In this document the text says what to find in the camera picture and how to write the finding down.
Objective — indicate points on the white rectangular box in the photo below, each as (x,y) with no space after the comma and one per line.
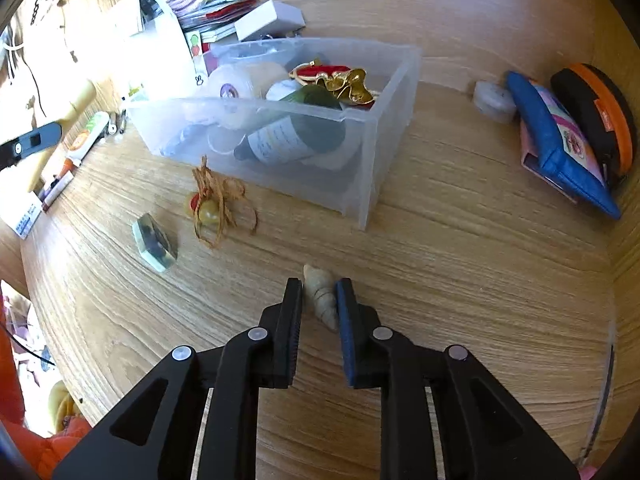
(270,17)

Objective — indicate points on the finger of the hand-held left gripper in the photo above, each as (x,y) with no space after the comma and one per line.
(40,136)

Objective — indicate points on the white printed carton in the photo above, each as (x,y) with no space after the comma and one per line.
(25,215)

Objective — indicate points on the pale seashell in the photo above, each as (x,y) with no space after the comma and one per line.
(320,290)

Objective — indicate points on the orange cloth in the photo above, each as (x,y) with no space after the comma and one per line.
(30,435)

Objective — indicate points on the small glass-topped block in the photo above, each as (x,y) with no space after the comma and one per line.
(155,242)

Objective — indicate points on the wooden desk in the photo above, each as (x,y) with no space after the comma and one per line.
(475,285)

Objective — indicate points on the stack of colourful packets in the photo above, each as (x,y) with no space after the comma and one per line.
(215,5)

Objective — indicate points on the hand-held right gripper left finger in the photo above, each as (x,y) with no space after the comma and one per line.
(287,330)

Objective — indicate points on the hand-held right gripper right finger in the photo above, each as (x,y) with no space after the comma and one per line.
(350,340)

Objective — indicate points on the dark green dropper bottle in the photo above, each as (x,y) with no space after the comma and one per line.
(300,135)

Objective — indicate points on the clear tape roll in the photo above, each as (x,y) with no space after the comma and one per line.
(494,100)

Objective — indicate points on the blue zip pouch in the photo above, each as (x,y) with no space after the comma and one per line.
(555,150)

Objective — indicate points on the pink notebook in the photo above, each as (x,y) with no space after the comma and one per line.
(530,165)

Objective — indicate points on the white paper file holder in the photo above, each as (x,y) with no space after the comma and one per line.
(160,55)

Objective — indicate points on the orange black round case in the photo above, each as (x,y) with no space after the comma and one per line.
(600,110)

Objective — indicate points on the cream cylinder container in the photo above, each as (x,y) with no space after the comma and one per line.
(240,82)

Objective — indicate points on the white purple marker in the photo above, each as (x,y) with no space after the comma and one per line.
(59,181)

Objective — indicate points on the translucent plastic drawer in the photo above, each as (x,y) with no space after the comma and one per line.
(370,160)

